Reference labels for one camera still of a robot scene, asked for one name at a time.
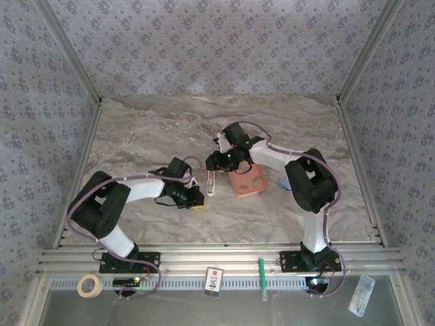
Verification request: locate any green marker pen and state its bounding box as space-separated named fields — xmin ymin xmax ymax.
xmin=258 ymin=257 xmax=268 ymax=303

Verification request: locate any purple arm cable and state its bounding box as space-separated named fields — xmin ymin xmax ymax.
xmin=237 ymin=120 xmax=347 ymax=300
xmin=67 ymin=155 xmax=204 ymax=302

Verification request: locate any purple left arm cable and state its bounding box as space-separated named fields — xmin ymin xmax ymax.
xmin=67 ymin=155 xmax=204 ymax=302

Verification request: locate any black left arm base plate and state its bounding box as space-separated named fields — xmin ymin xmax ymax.
xmin=99 ymin=251 xmax=162 ymax=274

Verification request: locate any aluminium side rail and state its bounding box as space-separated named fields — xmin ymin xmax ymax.
xmin=54 ymin=98 xmax=105 ymax=249
xmin=334 ymin=98 xmax=388 ymax=247

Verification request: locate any clear plastic package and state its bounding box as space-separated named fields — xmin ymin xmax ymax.
xmin=347 ymin=274 xmax=377 ymax=317

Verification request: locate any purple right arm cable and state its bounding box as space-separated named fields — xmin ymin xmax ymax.
xmin=237 ymin=120 xmax=347 ymax=300

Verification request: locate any pink plastic tray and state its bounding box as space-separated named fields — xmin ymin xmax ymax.
xmin=227 ymin=162 xmax=269 ymax=200

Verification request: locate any masking tape roll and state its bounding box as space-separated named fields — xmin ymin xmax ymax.
xmin=77 ymin=273 xmax=104 ymax=299

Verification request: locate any aluminium frame post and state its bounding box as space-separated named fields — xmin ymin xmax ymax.
xmin=336 ymin=0 xmax=405 ymax=103
xmin=33 ymin=0 xmax=103 ymax=103

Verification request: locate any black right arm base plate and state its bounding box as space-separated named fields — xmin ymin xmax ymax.
xmin=279 ymin=250 xmax=343 ymax=272

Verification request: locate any left controller board green light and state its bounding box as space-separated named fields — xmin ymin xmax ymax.
xmin=113 ymin=276 xmax=142 ymax=287

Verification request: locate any right controller board green light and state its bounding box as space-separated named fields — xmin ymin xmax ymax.
xmin=304 ymin=276 xmax=330 ymax=295

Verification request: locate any pink and white stapler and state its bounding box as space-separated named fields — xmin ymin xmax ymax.
xmin=205 ymin=169 xmax=218 ymax=198

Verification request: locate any controller board green light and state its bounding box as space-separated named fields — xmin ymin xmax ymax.
xmin=113 ymin=276 xmax=142 ymax=287
xmin=304 ymin=276 xmax=330 ymax=295

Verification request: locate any grey slotted cable duct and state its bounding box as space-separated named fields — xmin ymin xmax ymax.
xmin=47 ymin=276 xmax=313 ymax=291

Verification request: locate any aluminium mounting rail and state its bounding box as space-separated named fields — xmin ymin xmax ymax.
xmin=37 ymin=242 xmax=407 ymax=274

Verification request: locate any black and white card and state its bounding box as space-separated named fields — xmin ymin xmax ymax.
xmin=203 ymin=266 xmax=224 ymax=299

